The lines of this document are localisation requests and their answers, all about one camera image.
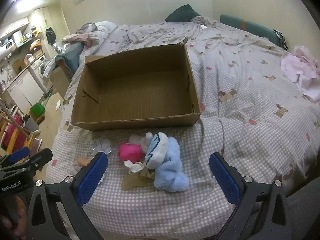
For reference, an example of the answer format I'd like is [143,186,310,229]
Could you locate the white cabinet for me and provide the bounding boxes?
[6,74,43,107]

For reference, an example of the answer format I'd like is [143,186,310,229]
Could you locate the light blue fluffy garment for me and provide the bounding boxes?
[145,137,190,192]

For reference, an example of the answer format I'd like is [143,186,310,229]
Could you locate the greyish white sock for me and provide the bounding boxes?
[129,132,153,153]

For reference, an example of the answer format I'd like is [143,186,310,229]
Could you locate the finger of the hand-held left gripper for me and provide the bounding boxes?
[0,146,30,165]
[15,148,53,178]

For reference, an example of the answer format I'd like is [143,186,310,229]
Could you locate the dark green pillow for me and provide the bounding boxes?
[165,4,201,22]

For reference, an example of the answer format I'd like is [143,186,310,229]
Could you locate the checkered printed blanket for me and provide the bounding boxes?
[46,20,320,240]

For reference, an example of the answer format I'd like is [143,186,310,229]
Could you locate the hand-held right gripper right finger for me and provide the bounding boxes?
[209,152,293,240]

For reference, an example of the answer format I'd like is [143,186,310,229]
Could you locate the green bin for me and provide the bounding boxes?
[30,103,45,117]

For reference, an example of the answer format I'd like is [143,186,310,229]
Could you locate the pile of pale clothes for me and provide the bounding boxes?
[62,22,100,50]

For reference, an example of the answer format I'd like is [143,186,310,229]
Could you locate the white washing machine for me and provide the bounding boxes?
[29,55,50,90]

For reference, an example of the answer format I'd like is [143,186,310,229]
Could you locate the pink knit hat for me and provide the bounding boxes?
[118,143,144,163]

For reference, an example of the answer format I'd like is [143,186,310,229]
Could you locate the cardboard box beside bed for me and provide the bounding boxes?
[49,65,73,98]

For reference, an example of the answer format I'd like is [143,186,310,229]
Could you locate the brown cardboard box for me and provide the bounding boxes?
[71,37,202,132]

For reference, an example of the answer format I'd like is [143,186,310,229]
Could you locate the grey bin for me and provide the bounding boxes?
[24,115,40,133]

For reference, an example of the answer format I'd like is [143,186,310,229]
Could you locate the white crumpled cloth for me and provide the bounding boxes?
[91,137,112,154]

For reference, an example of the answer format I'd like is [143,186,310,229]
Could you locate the pink suitcase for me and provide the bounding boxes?
[1,115,24,150]

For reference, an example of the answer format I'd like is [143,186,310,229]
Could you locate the wooden rack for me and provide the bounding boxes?
[0,102,38,155]

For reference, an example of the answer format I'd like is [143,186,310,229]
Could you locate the pale pink clothes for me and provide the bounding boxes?
[280,45,320,98]

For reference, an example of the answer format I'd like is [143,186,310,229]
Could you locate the teal cushion with orange stripe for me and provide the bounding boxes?
[220,14,284,47]

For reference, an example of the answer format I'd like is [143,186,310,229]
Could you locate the cream white cloth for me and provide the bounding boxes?
[124,160,143,173]

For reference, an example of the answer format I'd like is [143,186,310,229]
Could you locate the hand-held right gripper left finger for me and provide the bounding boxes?
[25,151,109,240]

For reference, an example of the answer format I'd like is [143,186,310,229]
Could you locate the black and white patterned cloth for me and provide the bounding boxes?
[272,29,289,50]

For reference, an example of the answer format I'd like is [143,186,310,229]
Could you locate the beige patterned cloth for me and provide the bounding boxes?
[122,169,157,191]

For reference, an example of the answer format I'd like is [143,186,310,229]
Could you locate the teal bed frame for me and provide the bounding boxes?
[55,41,85,73]

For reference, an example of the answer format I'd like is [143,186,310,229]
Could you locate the cluttered wall shelf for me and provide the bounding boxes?
[0,22,43,55]

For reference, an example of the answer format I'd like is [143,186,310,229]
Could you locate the black bag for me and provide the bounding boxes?
[45,27,56,44]

